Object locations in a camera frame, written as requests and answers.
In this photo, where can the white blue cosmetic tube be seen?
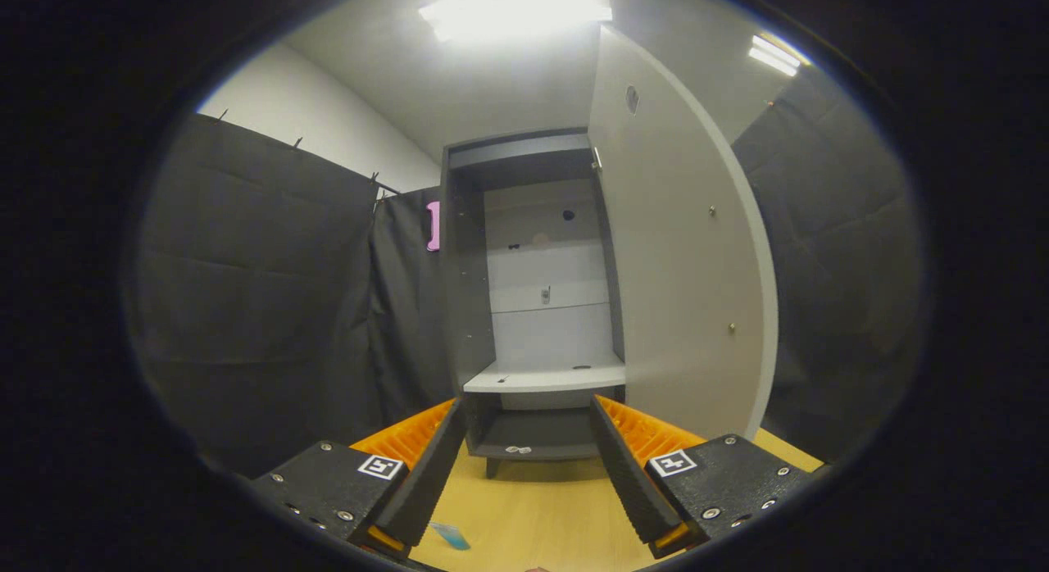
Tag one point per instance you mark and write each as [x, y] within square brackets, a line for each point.
[451, 537]

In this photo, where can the double strip ceiling light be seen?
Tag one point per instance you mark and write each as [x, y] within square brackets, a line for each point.
[774, 56]

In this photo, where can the white cabinet door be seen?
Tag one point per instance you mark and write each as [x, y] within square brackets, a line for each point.
[672, 269]

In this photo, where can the black backdrop cloth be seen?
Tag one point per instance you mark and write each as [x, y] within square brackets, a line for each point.
[246, 293]

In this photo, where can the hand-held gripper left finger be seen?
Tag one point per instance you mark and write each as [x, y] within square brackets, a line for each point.
[430, 482]

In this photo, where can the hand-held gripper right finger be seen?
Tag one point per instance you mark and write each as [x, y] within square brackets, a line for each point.
[631, 482]

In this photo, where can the large ceiling light panel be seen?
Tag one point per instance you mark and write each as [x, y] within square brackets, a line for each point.
[516, 11]

